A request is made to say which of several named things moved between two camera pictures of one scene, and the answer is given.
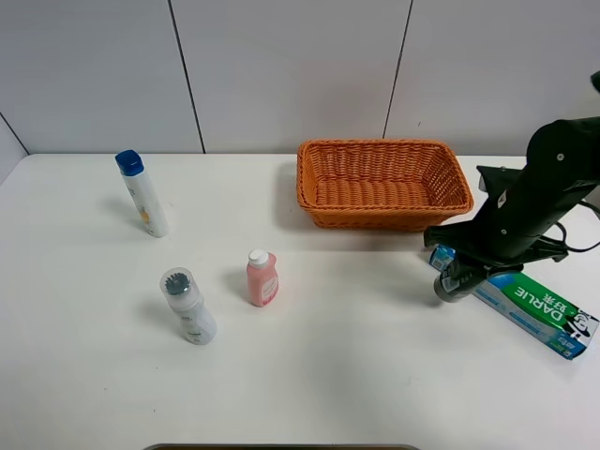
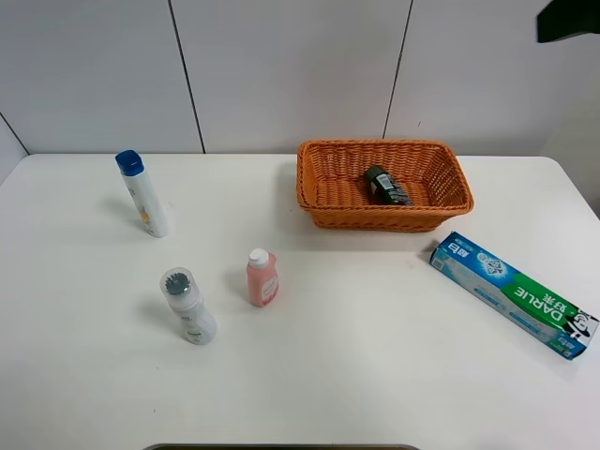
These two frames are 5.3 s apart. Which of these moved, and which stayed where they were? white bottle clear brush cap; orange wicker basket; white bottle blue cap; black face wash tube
Moved: black face wash tube
Stayed: orange wicker basket; white bottle blue cap; white bottle clear brush cap
